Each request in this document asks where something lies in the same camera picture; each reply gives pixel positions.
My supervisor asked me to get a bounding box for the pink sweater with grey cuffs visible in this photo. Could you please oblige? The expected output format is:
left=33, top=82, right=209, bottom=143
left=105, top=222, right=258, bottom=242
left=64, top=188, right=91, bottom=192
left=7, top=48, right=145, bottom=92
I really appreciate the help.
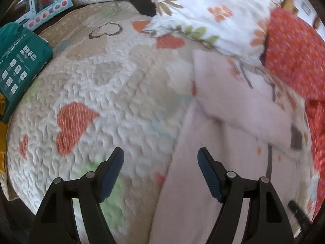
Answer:
left=149, top=50, right=313, bottom=243

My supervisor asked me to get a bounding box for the mustard striped garment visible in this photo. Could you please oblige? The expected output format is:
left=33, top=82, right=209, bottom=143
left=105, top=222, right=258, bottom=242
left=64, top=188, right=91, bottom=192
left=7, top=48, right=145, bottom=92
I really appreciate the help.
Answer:
left=0, top=94, right=8, bottom=174

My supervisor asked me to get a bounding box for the quilted heart-pattern bedspread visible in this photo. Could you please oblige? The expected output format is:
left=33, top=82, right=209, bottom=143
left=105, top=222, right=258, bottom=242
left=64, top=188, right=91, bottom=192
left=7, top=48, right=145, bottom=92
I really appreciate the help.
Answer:
left=4, top=0, right=321, bottom=244

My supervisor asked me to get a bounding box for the teal printed package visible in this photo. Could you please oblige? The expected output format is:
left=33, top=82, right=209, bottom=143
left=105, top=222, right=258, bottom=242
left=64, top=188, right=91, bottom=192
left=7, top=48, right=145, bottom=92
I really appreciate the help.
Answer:
left=1, top=22, right=53, bottom=123

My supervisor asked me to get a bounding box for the red floral cushion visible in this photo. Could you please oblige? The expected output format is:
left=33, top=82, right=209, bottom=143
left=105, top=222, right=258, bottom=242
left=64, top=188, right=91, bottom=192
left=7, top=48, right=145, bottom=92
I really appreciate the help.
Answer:
left=265, top=8, right=324, bottom=212

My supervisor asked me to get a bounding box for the white floral pillow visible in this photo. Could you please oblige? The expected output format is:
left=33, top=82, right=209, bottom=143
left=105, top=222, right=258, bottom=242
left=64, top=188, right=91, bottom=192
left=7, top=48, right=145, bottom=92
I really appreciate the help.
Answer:
left=145, top=0, right=276, bottom=62

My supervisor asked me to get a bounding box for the light blue patterned box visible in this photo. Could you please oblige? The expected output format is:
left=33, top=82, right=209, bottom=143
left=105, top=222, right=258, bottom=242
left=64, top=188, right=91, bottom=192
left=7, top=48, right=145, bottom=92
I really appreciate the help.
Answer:
left=15, top=0, right=73, bottom=31

